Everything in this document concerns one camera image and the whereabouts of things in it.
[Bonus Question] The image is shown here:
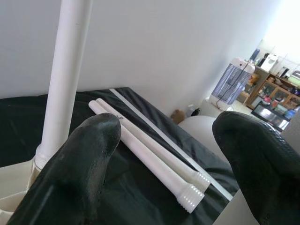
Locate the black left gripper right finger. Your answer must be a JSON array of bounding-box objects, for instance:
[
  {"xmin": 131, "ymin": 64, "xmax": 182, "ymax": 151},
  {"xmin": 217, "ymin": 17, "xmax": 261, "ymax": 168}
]
[{"xmin": 212, "ymin": 111, "xmax": 300, "ymax": 225}]

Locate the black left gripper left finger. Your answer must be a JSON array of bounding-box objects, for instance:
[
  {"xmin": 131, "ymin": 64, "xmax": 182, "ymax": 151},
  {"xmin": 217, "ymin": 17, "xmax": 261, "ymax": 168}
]
[{"xmin": 6, "ymin": 112, "xmax": 122, "ymax": 225}]

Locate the white plastic table top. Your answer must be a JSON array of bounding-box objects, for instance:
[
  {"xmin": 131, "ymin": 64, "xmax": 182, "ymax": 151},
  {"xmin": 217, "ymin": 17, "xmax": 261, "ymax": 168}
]
[{"xmin": 0, "ymin": 159, "xmax": 43, "ymax": 225}]

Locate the white plastic table leg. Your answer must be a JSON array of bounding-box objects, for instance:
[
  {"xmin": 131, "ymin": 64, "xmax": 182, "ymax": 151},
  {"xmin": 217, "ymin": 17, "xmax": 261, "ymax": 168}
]
[
  {"xmin": 95, "ymin": 98, "xmax": 211, "ymax": 193},
  {"xmin": 88, "ymin": 100, "xmax": 205, "ymax": 214},
  {"xmin": 34, "ymin": 0, "xmax": 93, "ymax": 170}
]

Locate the black glass tank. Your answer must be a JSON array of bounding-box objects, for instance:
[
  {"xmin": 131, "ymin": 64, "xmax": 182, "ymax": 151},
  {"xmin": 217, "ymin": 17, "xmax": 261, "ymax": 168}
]
[{"xmin": 250, "ymin": 103, "xmax": 291, "ymax": 132}]

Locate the white round stool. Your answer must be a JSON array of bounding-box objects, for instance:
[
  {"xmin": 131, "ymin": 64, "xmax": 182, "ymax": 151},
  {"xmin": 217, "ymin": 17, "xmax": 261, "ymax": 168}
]
[{"xmin": 180, "ymin": 115, "xmax": 235, "ymax": 169}]

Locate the black table cover sheet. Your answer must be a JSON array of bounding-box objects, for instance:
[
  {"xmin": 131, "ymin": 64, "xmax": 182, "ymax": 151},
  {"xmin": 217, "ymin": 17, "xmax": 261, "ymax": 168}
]
[{"xmin": 0, "ymin": 86, "xmax": 240, "ymax": 225}]

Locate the wooden display cabinet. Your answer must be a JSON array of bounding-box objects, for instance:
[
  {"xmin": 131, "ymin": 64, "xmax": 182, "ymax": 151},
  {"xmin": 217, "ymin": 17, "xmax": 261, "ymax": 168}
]
[{"xmin": 243, "ymin": 65, "xmax": 300, "ymax": 118}]

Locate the white insect killer lamp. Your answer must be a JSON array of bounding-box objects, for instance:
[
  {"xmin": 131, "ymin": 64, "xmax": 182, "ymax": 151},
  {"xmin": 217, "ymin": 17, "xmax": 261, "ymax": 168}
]
[{"xmin": 212, "ymin": 57, "xmax": 256, "ymax": 111}]

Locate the small brown object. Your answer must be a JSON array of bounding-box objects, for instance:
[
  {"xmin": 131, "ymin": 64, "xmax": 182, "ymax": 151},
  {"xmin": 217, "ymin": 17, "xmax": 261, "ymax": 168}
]
[{"xmin": 170, "ymin": 109, "xmax": 186, "ymax": 124}]

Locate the white tape strip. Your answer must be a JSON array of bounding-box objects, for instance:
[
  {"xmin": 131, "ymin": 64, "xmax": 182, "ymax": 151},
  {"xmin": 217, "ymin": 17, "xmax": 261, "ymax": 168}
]
[{"xmin": 109, "ymin": 88, "xmax": 235, "ymax": 202}]

